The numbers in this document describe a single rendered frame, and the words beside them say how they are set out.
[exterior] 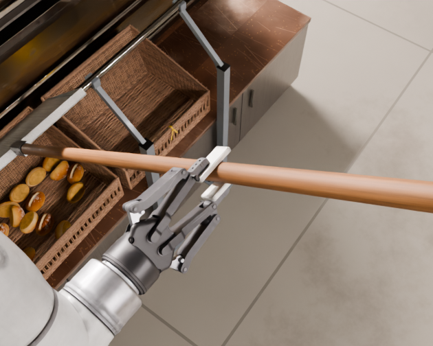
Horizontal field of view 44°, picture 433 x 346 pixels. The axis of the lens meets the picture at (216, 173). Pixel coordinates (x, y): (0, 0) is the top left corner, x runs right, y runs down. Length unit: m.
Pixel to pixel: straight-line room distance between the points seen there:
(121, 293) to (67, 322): 0.08
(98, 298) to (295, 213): 2.35
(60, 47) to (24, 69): 0.18
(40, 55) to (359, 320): 1.91
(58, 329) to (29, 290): 0.07
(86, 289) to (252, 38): 2.32
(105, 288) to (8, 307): 0.14
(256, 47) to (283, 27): 0.21
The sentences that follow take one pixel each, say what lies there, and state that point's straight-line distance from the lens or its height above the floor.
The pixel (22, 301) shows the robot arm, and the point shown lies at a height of 2.10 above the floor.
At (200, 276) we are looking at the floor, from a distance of 2.79.
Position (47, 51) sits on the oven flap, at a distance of 2.32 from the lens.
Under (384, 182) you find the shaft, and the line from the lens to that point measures 0.56.
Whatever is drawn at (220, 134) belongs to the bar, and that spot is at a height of 0.48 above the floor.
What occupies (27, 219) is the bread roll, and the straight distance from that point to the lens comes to 2.33.
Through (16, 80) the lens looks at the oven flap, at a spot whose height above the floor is 1.00.
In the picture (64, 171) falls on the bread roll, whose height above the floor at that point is 0.64.
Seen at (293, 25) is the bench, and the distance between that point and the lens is 2.96.
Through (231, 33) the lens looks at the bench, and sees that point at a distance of 2.89.
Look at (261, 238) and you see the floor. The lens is 2.87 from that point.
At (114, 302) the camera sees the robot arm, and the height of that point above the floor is 2.00.
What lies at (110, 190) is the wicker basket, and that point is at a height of 0.70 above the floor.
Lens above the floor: 2.63
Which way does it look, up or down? 60 degrees down
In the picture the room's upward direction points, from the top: straight up
